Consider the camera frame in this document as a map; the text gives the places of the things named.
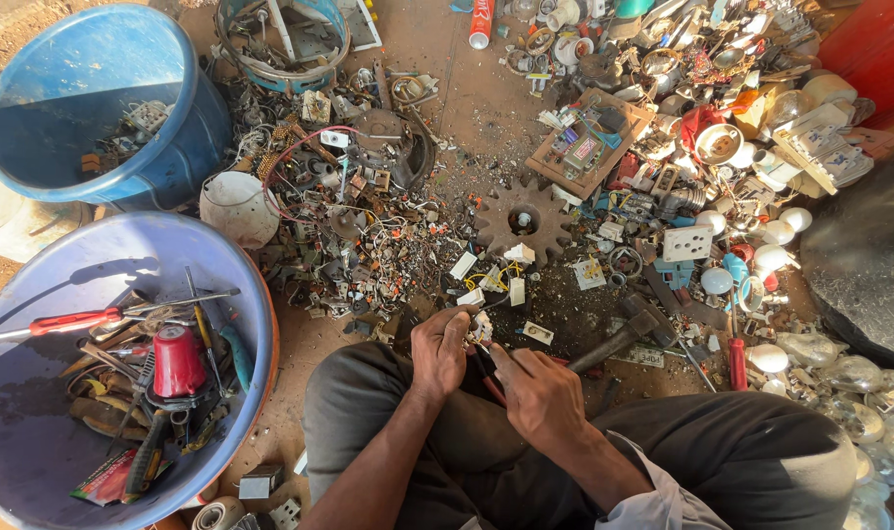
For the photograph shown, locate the person's left hand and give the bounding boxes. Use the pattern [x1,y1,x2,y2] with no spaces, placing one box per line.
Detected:
[410,304,482,404]

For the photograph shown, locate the person's right hand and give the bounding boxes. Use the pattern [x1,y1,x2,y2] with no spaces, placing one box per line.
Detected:
[489,342,589,459]

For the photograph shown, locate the red-handled pliers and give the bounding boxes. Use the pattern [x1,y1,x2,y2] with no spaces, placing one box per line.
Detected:
[465,340,508,408]

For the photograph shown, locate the rusty metal gear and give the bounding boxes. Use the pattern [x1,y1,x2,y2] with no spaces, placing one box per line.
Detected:
[475,177,575,267]

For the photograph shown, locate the heap of electrical scrap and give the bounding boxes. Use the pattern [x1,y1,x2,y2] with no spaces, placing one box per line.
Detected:
[211,62,485,325]

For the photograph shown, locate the person's grey trousers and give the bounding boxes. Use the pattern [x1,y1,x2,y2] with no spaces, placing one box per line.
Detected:
[302,341,859,530]

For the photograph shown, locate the white round bulb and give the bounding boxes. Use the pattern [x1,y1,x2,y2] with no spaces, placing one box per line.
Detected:
[700,266,735,296]

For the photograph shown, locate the small grey metal box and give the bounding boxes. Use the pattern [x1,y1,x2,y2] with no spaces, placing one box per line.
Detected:
[238,464,286,502]

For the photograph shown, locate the white dome lamp shade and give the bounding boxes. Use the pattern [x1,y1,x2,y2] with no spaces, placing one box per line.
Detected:
[200,171,281,250]

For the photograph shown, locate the wooden board with circuit parts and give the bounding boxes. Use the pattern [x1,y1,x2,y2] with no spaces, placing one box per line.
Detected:
[525,87,657,201]

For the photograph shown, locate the red cylindrical cap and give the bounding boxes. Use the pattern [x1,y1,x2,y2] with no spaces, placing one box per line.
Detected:
[153,324,208,399]

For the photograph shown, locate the white tape roll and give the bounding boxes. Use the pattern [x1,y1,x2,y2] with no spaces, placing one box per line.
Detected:
[191,495,248,530]

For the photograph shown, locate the heap of switches and fittings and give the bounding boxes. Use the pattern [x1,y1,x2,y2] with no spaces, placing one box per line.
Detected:
[491,0,894,332]

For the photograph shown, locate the pile of glass bulbs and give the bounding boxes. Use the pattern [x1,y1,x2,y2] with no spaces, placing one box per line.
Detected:
[745,331,894,530]

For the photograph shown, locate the lavender plastic tub of tools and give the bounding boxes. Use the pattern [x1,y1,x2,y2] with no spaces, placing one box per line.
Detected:
[0,212,280,530]

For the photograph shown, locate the red and white spray can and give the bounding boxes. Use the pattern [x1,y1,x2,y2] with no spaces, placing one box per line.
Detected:
[468,0,496,51]

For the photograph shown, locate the red printed packet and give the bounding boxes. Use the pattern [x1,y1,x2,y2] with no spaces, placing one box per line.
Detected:
[70,448,174,507]

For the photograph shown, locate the black round pan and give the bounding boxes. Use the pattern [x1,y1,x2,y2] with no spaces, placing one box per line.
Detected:
[799,140,894,375]

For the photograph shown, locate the blue plastic bucket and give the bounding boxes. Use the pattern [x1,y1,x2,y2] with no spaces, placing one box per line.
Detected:
[0,3,234,213]

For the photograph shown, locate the red barrel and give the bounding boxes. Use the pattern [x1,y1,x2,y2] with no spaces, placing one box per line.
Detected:
[816,0,894,132]

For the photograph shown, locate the hammer with wooden handle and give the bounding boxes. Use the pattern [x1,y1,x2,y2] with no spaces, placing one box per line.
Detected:
[567,292,680,375]

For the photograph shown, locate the small red-handled screwdriver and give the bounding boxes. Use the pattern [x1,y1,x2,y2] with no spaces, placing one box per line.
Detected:
[727,287,749,393]

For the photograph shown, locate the white switch socket plate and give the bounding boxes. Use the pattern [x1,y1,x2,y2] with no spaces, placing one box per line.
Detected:
[662,225,714,264]

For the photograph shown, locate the round blue metal frame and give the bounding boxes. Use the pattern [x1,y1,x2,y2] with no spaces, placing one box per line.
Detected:
[213,0,383,94]

